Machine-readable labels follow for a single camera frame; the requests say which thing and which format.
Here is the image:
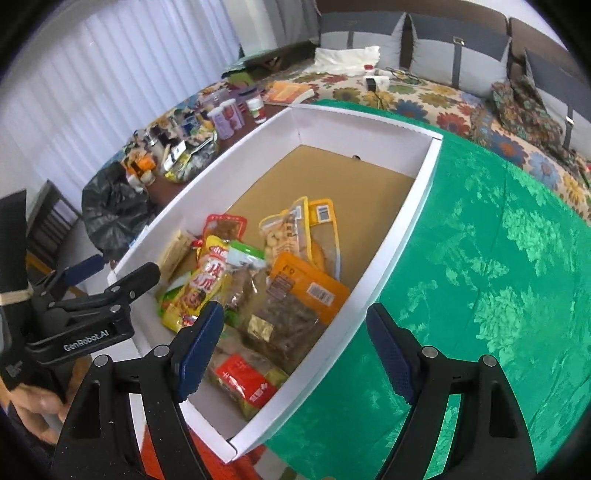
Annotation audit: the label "black plastic bag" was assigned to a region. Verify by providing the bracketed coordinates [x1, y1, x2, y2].
[82, 161, 160, 253]

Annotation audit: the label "purple canister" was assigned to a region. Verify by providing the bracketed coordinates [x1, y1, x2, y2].
[211, 108, 236, 140]
[222, 98, 244, 131]

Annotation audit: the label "yellow snack packet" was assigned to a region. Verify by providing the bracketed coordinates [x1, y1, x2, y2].
[259, 198, 311, 267]

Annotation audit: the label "brown side table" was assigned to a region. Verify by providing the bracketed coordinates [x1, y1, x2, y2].
[148, 104, 290, 222]

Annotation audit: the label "clear bag of snacks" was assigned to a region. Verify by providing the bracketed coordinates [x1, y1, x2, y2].
[163, 131, 221, 184]

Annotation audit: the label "black cable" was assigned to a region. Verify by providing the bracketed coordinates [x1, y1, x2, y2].
[383, 66, 424, 86]

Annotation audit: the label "white sheer curtain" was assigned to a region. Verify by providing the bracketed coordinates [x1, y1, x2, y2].
[0, 0, 320, 200]

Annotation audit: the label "floral bedsheet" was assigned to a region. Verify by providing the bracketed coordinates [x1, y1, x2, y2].
[152, 69, 591, 214]

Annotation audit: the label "orange red plastic object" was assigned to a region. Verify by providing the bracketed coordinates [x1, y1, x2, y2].
[139, 429, 265, 480]

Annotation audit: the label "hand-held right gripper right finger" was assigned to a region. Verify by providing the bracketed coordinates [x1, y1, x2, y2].
[367, 302, 536, 480]

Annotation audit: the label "white folded cloth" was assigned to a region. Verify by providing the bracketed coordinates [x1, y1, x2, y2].
[314, 45, 382, 75]

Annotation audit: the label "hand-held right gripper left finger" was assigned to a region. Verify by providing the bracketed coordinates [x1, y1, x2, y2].
[50, 300, 225, 480]

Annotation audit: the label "yellow packet red characters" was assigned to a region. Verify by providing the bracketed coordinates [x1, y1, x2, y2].
[159, 235, 232, 334]

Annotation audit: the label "orange book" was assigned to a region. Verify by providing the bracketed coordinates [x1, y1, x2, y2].
[264, 80, 319, 105]

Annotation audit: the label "white bottle green label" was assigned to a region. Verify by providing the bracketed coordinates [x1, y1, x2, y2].
[247, 95, 269, 125]

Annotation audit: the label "green patterned tablecloth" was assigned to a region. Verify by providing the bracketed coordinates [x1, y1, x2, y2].
[263, 98, 591, 480]

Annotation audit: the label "beige wafer packet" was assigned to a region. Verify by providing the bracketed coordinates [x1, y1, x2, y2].
[159, 228, 197, 284]

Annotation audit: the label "dark wooden chair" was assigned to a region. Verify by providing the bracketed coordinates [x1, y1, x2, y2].
[25, 180, 84, 260]

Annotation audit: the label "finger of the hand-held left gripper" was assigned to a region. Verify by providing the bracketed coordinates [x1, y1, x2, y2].
[32, 254, 106, 304]
[48, 262, 161, 326]

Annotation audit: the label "person's left hand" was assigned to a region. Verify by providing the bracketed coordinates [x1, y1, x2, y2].
[11, 384, 71, 446]

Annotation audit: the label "dark wooden bench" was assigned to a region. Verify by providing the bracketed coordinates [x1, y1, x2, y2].
[222, 39, 320, 79]

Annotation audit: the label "orange box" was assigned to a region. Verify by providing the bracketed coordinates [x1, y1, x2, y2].
[122, 154, 156, 186]

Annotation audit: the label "white cardboard box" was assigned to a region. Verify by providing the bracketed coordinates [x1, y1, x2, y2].
[108, 104, 445, 464]

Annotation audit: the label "grey pillow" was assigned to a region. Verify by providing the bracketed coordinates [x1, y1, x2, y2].
[408, 13, 514, 92]
[318, 11, 408, 71]
[523, 46, 591, 155]

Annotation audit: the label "orange packet dark meat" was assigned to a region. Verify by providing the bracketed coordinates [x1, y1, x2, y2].
[240, 251, 352, 376]

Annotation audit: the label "orange sausage snack packet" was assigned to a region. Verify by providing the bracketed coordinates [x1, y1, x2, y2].
[307, 198, 343, 282]

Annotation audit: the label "clear packet red label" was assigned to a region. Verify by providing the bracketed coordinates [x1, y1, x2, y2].
[205, 339, 290, 422]

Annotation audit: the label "dark floral cloth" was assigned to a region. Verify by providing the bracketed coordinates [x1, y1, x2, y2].
[491, 75, 581, 160]

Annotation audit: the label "green white header packet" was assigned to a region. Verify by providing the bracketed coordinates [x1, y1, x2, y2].
[224, 240, 269, 311]

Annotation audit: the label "red fish snack packet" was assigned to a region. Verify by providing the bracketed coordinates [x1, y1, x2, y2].
[202, 213, 248, 243]

